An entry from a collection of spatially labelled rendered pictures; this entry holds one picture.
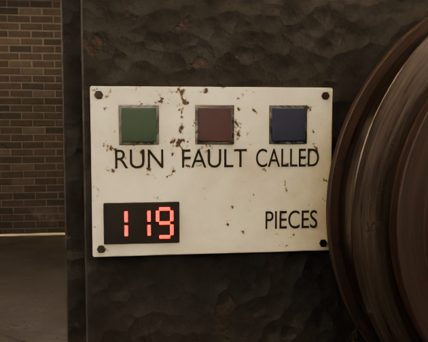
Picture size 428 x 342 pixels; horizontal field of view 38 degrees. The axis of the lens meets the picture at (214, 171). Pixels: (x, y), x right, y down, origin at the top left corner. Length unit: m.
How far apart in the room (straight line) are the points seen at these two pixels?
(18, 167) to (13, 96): 0.73
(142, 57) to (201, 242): 0.21
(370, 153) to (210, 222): 0.20
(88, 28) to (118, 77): 0.06
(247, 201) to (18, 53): 6.14
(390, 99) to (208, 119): 0.19
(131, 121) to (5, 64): 6.13
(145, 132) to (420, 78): 0.28
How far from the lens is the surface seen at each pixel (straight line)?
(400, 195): 0.57
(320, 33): 0.72
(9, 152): 6.75
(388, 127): 0.58
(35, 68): 6.72
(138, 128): 0.66
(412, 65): 0.59
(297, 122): 0.68
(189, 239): 0.68
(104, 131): 0.66
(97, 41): 0.69
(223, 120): 0.67
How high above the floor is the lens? 1.21
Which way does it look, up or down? 5 degrees down
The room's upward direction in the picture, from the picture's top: straight up
